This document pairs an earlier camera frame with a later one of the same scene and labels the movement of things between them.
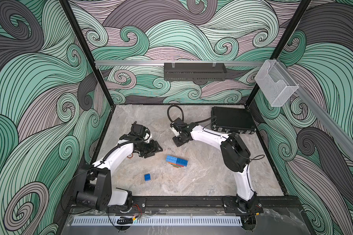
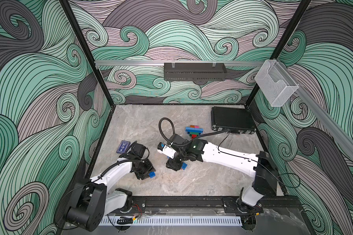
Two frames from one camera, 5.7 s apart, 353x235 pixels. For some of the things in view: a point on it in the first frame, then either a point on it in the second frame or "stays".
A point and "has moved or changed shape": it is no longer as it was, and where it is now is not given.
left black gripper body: x=147 y=149 → x=143 y=168
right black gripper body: x=179 y=140 → x=176 y=162
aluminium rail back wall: x=154 y=63 stays
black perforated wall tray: x=194 y=72 stays
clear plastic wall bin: x=276 y=85 stays
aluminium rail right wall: x=328 y=121 stays
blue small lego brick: x=147 y=177 has moved or changed shape
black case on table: x=232 y=119 stays
